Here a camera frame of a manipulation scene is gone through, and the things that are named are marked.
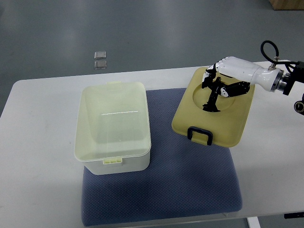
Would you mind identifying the yellow box lid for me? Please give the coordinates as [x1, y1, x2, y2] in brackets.
[171, 67, 255, 148]

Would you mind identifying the upper metal floor plate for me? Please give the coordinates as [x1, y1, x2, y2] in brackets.
[94, 51, 106, 59]

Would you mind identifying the lower metal floor plate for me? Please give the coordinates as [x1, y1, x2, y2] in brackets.
[94, 60, 107, 69]

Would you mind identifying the white storage box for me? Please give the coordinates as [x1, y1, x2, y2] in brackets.
[74, 82, 152, 175]

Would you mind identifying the metal floor plate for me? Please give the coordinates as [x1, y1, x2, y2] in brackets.
[94, 60, 107, 69]
[94, 51, 106, 59]

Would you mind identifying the black table bracket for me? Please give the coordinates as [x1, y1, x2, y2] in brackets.
[284, 212, 304, 219]

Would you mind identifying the blue fabric cushion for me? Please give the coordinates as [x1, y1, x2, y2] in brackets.
[81, 88, 242, 226]

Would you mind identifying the cardboard box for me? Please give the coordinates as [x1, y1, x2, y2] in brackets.
[269, 0, 304, 10]

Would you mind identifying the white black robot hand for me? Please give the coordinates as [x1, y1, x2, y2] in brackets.
[201, 57, 283, 97]

